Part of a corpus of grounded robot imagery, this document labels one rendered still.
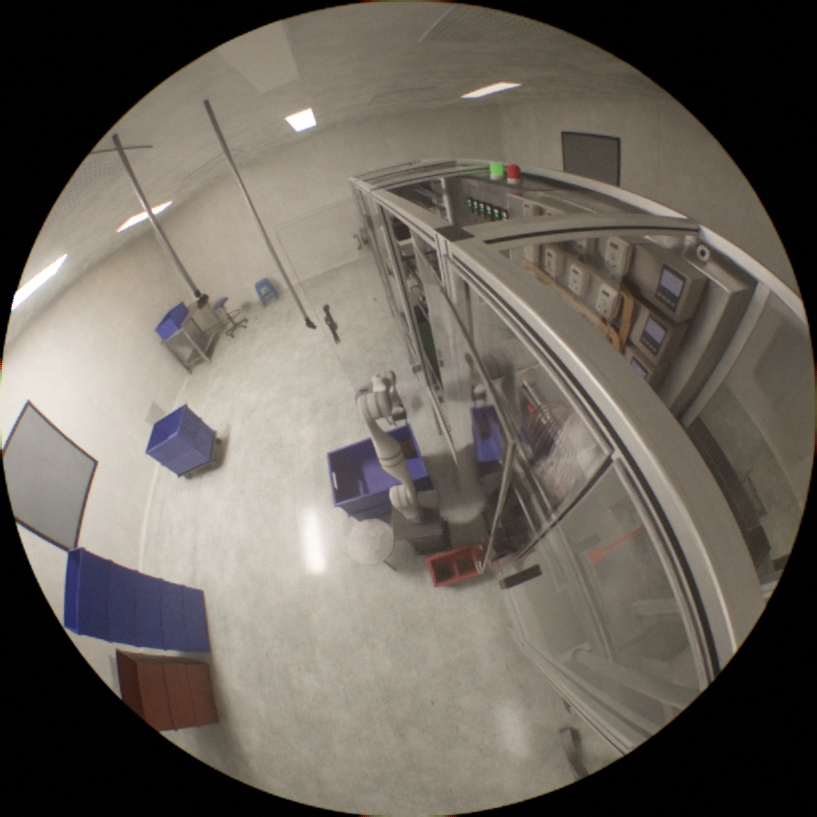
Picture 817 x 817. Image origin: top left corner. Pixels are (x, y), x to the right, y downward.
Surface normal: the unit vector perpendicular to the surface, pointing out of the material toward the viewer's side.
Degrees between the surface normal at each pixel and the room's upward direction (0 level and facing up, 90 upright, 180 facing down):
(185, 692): 90
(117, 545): 90
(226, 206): 90
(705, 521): 0
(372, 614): 0
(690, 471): 0
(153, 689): 90
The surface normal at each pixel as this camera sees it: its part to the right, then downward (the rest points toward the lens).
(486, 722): -0.22, -0.60
